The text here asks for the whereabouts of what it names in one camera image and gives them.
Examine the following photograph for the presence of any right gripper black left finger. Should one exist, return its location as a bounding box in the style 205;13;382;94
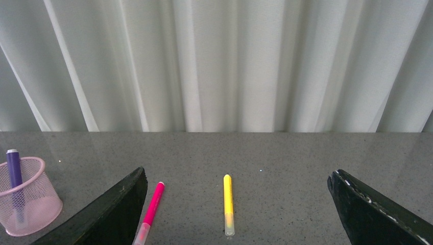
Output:
33;167;148;244

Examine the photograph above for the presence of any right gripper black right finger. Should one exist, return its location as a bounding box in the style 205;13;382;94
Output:
327;169;432;244

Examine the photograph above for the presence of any purple marker pen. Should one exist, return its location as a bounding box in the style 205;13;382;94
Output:
7;149;26;226

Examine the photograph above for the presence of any pink mesh cup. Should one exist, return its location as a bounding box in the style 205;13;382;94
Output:
1;157;63;237

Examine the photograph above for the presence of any pink marker pen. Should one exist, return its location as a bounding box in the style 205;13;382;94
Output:
133;182;165;245

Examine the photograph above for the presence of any yellow marker pen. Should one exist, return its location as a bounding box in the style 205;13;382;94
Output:
223;174;235;236

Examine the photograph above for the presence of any white pleated curtain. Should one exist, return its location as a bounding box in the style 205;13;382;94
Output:
1;1;432;132

